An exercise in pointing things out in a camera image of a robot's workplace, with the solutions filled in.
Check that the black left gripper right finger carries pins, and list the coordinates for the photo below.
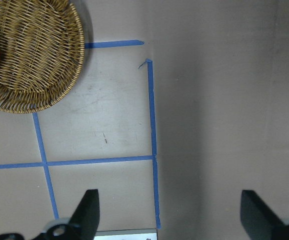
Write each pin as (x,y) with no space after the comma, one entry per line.
(258,219)

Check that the woven wicker basket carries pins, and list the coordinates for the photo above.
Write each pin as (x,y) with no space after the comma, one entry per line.
(42,49)

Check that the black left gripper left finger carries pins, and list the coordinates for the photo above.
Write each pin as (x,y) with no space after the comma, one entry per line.
(83,223)

